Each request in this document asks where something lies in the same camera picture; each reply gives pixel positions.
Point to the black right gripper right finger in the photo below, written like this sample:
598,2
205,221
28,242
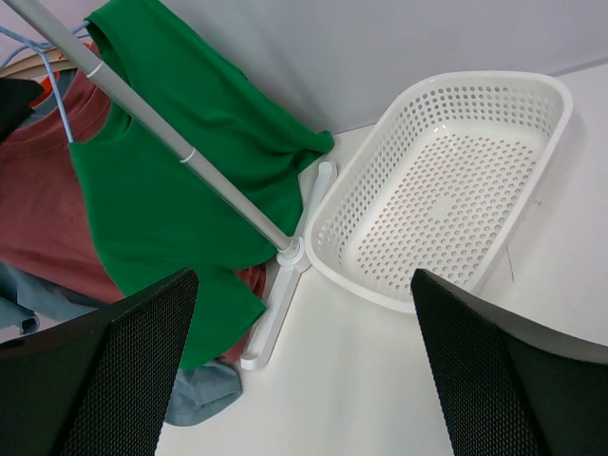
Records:
508,385

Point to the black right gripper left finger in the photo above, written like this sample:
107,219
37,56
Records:
98,384

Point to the grey blue t shirt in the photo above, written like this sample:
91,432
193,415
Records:
197,395

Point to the dusty red t shirt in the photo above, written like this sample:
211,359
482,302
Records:
44,227

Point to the green t shirt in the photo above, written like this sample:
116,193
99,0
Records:
149,216

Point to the beige wooden hanger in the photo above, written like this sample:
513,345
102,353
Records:
32,67

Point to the light blue wire hanger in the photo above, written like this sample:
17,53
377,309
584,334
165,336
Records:
28,47

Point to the orange t shirt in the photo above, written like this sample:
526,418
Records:
47,91

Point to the white perforated plastic basket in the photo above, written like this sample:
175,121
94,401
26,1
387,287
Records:
441,183

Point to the grey metal clothes rack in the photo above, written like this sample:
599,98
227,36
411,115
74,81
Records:
272,282

